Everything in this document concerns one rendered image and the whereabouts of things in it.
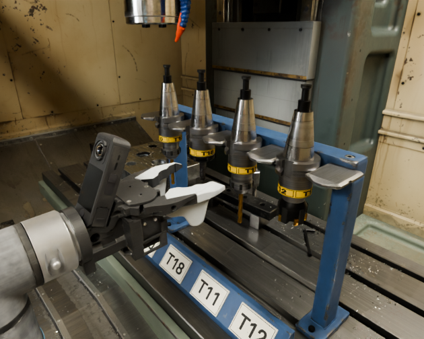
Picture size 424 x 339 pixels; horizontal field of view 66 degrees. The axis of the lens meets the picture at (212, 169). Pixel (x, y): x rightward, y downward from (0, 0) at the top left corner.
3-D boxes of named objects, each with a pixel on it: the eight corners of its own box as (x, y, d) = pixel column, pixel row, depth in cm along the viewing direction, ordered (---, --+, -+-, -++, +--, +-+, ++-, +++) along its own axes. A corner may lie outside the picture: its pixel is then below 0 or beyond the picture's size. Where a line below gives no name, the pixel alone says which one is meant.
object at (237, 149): (268, 153, 55) (269, 139, 54) (241, 161, 52) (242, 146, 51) (243, 144, 60) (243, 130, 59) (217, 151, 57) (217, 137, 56)
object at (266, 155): (266, 167, 48) (266, 162, 48) (240, 157, 52) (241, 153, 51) (295, 156, 52) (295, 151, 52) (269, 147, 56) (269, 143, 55)
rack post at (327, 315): (320, 348, 55) (350, 192, 43) (293, 327, 59) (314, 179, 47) (349, 316, 61) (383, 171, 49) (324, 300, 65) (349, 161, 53)
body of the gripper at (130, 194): (145, 220, 51) (68, 255, 44) (138, 171, 48) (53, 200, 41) (173, 243, 46) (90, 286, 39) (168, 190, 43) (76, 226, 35)
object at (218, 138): (217, 148, 56) (217, 144, 55) (197, 140, 59) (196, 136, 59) (245, 139, 60) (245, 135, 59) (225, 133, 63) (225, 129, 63)
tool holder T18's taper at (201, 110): (217, 126, 62) (217, 90, 59) (196, 129, 60) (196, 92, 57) (206, 120, 65) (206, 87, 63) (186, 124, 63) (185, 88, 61)
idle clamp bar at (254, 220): (267, 234, 85) (269, 213, 82) (198, 201, 102) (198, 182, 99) (277, 226, 88) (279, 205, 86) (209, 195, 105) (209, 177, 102)
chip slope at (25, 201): (15, 260, 119) (-4, 197, 108) (-18, 194, 165) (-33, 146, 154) (202, 187, 172) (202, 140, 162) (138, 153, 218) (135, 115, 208)
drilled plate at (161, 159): (144, 196, 96) (143, 181, 94) (102, 167, 116) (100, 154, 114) (204, 175, 110) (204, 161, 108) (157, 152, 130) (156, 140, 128)
